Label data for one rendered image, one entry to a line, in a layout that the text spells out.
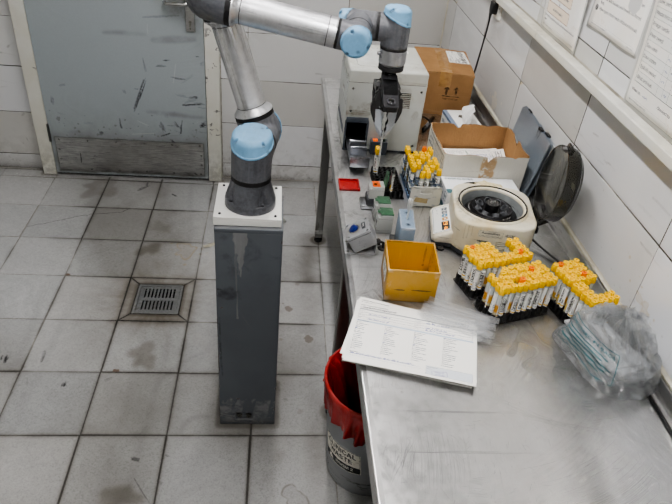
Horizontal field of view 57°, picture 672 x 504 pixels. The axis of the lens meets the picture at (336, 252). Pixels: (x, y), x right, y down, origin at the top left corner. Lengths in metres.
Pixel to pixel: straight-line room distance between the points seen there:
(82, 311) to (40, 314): 0.17
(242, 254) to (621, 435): 1.10
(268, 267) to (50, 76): 2.15
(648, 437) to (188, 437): 1.54
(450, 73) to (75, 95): 2.06
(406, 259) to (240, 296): 0.57
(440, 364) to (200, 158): 2.58
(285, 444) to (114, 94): 2.17
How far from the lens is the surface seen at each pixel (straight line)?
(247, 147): 1.73
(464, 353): 1.48
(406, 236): 1.71
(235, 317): 2.03
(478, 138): 2.30
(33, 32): 3.67
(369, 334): 1.47
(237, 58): 1.81
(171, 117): 3.66
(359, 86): 2.20
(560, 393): 1.50
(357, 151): 2.17
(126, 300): 2.96
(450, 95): 2.67
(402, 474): 1.25
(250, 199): 1.80
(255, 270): 1.90
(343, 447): 2.07
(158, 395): 2.53
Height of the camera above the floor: 1.89
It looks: 36 degrees down
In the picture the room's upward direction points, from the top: 6 degrees clockwise
